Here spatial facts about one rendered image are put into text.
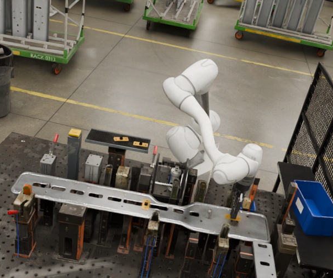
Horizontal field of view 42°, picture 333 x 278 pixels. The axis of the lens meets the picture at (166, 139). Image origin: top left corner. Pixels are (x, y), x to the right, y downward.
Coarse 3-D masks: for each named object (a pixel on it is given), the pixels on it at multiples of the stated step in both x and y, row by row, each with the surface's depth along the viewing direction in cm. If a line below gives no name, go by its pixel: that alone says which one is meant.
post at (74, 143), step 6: (72, 138) 249; (78, 138) 248; (72, 144) 250; (78, 144) 250; (72, 150) 253; (78, 150) 253; (72, 156) 256; (78, 156) 259; (72, 162) 258; (78, 162) 263; (72, 168) 260; (78, 168) 266; (72, 174) 263
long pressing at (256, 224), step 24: (48, 192) 226; (96, 192) 232; (120, 192) 235; (144, 216) 222; (168, 216) 224; (192, 216) 227; (216, 216) 230; (240, 216) 233; (264, 216) 236; (264, 240) 220
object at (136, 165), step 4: (136, 164) 243; (140, 164) 243; (132, 168) 242; (136, 168) 241; (140, 168) 242; (132, 172) 243; (136, 172) 243; (132, 176) 245; (136, 176) 244; (132, 180) 246; (136, 180) 246; (132, 184) 248; (136, 184) 247; (132, 188) 249; (136, 188) 249
